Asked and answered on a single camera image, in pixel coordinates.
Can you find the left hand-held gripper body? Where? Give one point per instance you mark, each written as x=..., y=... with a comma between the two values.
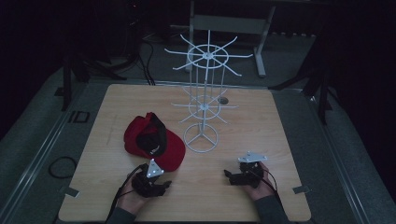
x=144, y=185

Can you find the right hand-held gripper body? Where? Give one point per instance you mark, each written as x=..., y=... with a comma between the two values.
x=252, y=172

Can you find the red baseball cap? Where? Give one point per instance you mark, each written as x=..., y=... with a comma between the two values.
x=172, y=149

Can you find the person's right hand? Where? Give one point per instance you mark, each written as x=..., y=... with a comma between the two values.
x=264, y=188

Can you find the person's left hand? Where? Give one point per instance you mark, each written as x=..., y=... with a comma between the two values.
x=129, y=200

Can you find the grey tape piece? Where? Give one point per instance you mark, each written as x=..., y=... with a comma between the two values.
x=70, y=192
x=301, y=189

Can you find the grey table grommet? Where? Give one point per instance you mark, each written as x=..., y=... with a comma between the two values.
x=223, y=100

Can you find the black tripod stand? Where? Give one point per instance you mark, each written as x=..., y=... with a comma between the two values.
x=67, y=90
x=322, y=93

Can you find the black rectangular floor frame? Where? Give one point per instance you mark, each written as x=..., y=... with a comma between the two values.
x=71, y=116

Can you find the grey metal stand frame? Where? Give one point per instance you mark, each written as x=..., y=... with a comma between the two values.
x=230, y=25

